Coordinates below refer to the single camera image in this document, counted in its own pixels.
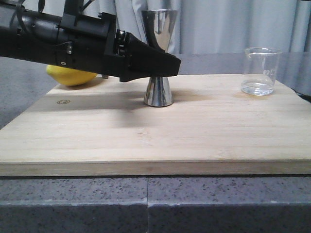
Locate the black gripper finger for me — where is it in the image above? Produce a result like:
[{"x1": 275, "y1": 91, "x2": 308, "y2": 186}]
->
[
  {"x1": 142, "y1": 11, "x2": 165, "y2": 51},
  {"x1": 119, "y1": 33, "x2": 181, "y2": 82}
]

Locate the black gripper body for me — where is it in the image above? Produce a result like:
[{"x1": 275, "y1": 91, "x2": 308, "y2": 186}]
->
[{"x1": 53, "y1": 13, "x2": 128, "y2": 79}]

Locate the steel double jigger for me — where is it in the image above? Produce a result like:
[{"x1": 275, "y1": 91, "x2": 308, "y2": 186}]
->
[{"x1": 144, "y1": 9, "x2": 178, "y2": 107}]

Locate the small glass beaker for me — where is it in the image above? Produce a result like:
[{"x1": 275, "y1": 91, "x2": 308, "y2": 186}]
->
[{"x1": 241, "y1": 47, "x2": 282, "y2": 96}]

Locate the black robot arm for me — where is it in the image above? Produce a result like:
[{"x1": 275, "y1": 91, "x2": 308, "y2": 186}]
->
[{"x1": 0, "y1": 0, "x2": 181, "y2": 82}]

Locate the yellow lemon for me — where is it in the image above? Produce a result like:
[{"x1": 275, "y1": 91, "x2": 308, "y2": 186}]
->
[{"x1": 46, "y1": 65, "x2": 97, "y2": 86}]

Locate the grey curtain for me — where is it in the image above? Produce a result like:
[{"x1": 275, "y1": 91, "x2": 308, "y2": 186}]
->
[{"x1": 38, "y1": 0, "x2": 311, "y2": 54}]

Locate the wooden cutting board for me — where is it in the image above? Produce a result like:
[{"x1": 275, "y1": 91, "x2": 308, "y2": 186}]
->
[{"x1": 0, "y1": 74, "x2": 311, "y2": 176}]

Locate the black board handle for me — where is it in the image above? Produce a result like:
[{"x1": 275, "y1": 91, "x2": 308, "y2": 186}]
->
[{"x1": 293, "y1": 90, "x2": 311, "y2": 104}]

